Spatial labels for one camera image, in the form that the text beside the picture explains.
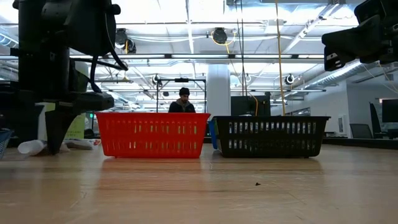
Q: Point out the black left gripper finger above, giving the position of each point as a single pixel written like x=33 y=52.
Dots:
x=21 y=124
x=56 y=124

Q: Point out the white green wipes canister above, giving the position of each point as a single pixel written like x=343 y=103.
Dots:
x=76 y=127

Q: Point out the red plastic basket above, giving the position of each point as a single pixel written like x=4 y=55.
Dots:
x=152 y=117

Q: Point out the black station frame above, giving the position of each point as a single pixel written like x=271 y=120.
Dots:
x=181 y=80

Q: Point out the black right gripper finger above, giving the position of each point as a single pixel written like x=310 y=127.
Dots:
x=337 y=59
x=351 y=37

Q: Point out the black box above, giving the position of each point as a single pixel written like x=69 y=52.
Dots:
x=245 y=105

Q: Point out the black monitor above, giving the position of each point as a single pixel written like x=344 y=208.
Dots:
x=390 y=110

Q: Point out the tall black chair back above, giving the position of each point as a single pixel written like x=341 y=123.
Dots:
x=374 y=121

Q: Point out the blue plastic basket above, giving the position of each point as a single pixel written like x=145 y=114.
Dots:
x=212 y=137

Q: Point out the black plastic basket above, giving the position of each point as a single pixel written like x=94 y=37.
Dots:
x=270 y=119

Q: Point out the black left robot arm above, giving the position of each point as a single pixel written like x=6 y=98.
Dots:
x=37 y=18

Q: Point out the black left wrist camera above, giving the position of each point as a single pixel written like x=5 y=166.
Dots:
x=81 y=25

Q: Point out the person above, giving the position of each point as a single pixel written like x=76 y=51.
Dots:
x=182 y=107

